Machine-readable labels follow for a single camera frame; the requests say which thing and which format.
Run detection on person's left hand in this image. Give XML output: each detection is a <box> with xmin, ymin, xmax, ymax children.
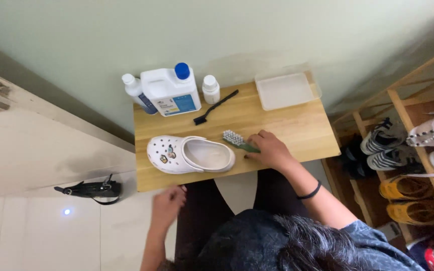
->
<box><xmin>151</xmin><ymin>184</ymin><xmax>188</xmax><ymax>231</ymax></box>

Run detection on person's right hand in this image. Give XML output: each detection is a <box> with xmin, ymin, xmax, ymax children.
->
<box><xmin>244</xmin><ymin>130</ymin><xmax>297</xmax><ymax>174</ymax></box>

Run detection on green scrub brush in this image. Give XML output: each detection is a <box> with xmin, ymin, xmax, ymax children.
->
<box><xmin>222</xmin><ymin>130</ymin><xmax>261</xmax><ymax>154</ymax></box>

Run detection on person's black trousers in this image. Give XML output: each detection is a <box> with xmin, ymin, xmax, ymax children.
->
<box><xmin>174</xmin><ymin>168</ymin><xmax>311</xmax><ymax>264</ymax></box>

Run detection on white clog with charms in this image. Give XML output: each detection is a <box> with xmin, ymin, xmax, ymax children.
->
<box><xmin>146</xmin><ymin>135</ymin><xmax>236</xmax><ymax>175</ymax></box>

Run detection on black narrow detail brush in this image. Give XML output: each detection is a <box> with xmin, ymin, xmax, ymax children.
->
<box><xmin>193</xmin><ymin>89</ymin><xmax>239</xmax><ymax>126</ymax></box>

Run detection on white jug with blue cap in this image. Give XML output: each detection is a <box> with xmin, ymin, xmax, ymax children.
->
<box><xmin>140</xmin><ymin>62</ymin><xmax>202</xmax><ymax>117</ymax></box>

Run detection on white bottle with blue label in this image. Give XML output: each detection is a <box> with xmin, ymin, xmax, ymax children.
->
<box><xmin>122</xmin><ymin>73</ymin><xmax>159</xmax><ymax>115</ymax></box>

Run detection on small white bottle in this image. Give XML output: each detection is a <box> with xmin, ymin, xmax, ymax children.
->
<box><xmin>202</xmin><ymin>75</ymin><xmax>221</xmax><ymax>105</ymax></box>

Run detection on black wristband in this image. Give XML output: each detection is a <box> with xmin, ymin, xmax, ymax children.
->
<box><xmin>296</xmin><ymin>180</ymin><xmax>322</xmax><ymax>200</ymax></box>

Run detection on clear plastic tray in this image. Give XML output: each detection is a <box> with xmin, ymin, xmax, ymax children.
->
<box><xmin>255</xmin><ymin>62</ymin><xmax>322</xmax><ymax>111</ymax></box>

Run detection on person's blue shirt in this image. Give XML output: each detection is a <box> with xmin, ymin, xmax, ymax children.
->
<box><xmin>198</xmin><ymin>209</ymin><xmax>426</xmax><ymax>271</ymax></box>

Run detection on wooden shoe rack with shoes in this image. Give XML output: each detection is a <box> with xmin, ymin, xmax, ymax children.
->
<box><xmin>322</xmin><ymin>41</ymin><xmax>434</xmax><ymax>271</ymax></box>

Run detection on black strap bag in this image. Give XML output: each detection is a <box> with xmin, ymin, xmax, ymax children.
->
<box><xmin>54</xmin><ymin>173</ymin><xmax>123</xmax><ymax>206</ymax></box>

